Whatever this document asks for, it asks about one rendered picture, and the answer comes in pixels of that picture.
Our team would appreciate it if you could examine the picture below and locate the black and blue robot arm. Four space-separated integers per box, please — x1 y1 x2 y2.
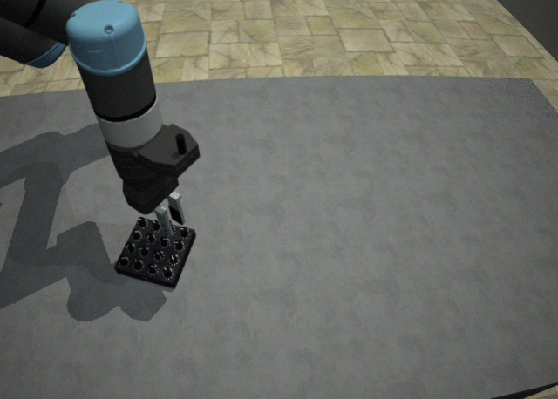
0 0 157 122

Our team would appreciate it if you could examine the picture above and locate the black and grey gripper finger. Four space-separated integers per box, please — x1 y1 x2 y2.
167 191 185 225
153 205 174 236

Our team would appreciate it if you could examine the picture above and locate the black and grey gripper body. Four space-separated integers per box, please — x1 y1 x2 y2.
95 96 200 215

